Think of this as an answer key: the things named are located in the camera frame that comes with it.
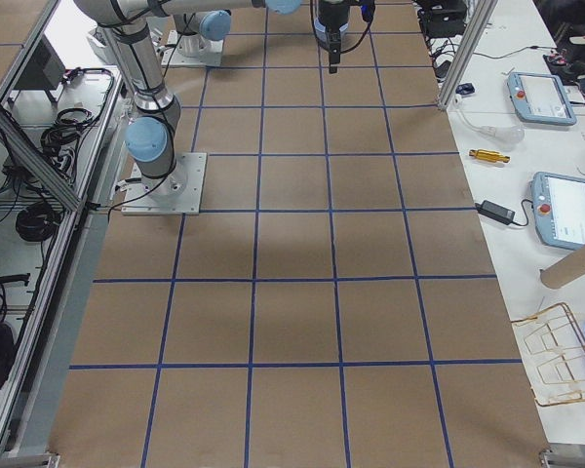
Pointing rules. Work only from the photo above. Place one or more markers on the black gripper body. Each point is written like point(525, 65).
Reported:
point(331, 15)

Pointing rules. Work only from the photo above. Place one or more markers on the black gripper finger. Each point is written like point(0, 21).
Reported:
point(334, 43)

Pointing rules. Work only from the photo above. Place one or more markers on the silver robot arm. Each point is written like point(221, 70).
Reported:
point(201, 33)
point(126, 22)

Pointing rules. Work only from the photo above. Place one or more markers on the small blue plaid object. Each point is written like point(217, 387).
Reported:
point(465, 89)

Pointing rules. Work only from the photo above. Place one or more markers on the gold metal cylinder tool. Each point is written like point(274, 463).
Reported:
point(489, 156)

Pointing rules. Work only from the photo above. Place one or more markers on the clear light bulb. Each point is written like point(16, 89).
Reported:
point(508, 136)

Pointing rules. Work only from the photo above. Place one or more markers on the far blue teach pendant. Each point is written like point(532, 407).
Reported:
point(540, 99)

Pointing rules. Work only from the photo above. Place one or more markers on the blue teach pendant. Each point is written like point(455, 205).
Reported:
point(540, 99)
point(559, 209)

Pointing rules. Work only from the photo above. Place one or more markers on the black power adapter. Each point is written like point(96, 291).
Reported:
point(495, 212)

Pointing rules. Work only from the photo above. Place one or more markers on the near blue teach pendant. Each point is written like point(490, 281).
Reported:
point(559, 209)

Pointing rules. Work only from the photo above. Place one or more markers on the cardboard tube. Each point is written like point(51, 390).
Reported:
point(564, 271)

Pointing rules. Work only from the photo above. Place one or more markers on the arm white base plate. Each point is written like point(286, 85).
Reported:
point(180, 193)
point(191, 51)

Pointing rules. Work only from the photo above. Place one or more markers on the aluminium frame post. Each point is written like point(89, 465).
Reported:
point(468, 44)

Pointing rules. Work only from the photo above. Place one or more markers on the gold wire rack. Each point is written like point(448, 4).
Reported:
point(552, 344)

